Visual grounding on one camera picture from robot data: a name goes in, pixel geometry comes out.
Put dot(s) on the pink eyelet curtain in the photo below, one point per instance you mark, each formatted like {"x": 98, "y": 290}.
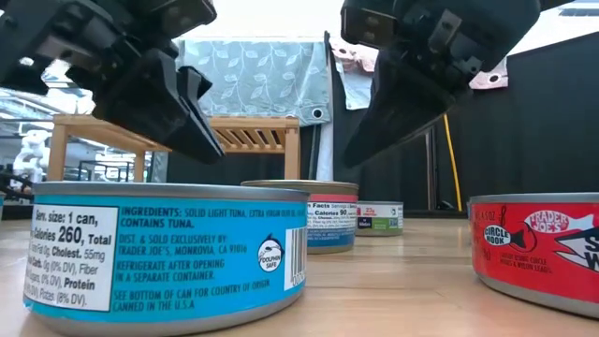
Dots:
{"x": 355, "y": 56}

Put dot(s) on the wooden slatted shelf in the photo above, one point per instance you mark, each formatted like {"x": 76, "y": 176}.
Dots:
{"x": 262, "y": 122}

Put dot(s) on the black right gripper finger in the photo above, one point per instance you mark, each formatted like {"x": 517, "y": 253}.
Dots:
{"x": 398, "y": 117}

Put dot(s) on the teal label tuna can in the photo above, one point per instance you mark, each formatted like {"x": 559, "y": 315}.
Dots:
{"x": 164, "y": 253}

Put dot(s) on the green white label tuna can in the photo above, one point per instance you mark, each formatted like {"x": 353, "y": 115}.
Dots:
{"x": 381, "y": 220}

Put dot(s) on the pink blue label tuna can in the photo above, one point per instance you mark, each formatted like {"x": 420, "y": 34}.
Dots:
{"x": 332, "y": 224}

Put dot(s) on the white fabric panel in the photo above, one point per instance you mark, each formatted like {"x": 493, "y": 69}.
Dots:
{"x": 325, "y": 154}

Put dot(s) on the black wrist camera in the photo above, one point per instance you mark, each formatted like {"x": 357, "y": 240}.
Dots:
{"x": 369, "y": 23}
{"x": 187, "y": 16}

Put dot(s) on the light blue cloth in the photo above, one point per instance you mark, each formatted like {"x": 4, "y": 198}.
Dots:
{"x": 358, "y": 89}

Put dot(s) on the white machine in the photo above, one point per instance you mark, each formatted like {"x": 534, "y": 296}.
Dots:
{"x": 33, "y": 154}

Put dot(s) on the grey metal pole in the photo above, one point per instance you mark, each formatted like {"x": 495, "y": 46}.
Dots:
{"x": 429, "y": 178}

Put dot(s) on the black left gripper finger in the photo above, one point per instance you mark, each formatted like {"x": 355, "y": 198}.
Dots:
{"x": 135, "y": 98}
{"x": 201, "y": 136}

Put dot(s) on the black curtain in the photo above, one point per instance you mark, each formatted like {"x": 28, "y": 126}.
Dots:
{"x": 538, "y": 140}
{"x": 243, "y": 166}

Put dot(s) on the red label tuna can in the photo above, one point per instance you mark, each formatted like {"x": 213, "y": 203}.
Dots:
{"x": 538, "y": 262}

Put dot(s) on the grey-green leaf pattern curtain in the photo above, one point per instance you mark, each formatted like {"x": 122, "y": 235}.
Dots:
{"x": 262, "y": 75}

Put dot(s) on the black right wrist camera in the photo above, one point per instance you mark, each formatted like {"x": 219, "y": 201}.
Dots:
{"x": 369, "y": 23}

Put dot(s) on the black metal rack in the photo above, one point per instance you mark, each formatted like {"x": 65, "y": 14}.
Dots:
{"x": 107, "y": 162}

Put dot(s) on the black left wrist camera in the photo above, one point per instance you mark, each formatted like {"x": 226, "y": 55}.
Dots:
{"x": 187, "y": 16}

